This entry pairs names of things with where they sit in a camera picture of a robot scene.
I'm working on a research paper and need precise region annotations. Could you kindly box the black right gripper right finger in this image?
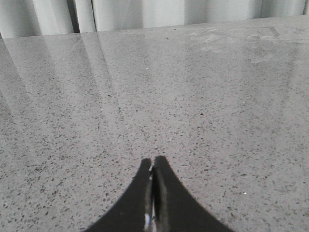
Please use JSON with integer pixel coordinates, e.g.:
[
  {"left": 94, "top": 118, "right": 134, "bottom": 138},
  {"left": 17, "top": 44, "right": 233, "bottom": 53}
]
[{"left": 153, "top": 156, "right": 231, "bottom": 232}]

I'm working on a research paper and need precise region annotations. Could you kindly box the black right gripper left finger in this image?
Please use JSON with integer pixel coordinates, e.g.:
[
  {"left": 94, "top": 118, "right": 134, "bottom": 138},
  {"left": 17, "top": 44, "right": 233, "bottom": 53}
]
[{"left": 86, "top": 159, "right": 153, "bottom": 232}]

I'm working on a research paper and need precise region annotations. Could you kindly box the pale green curtain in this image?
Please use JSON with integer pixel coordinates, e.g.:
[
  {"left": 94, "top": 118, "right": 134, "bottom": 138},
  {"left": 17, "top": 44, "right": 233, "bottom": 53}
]
[{"left": 0, "top": 0, "right": 309, "bottom": 38}]

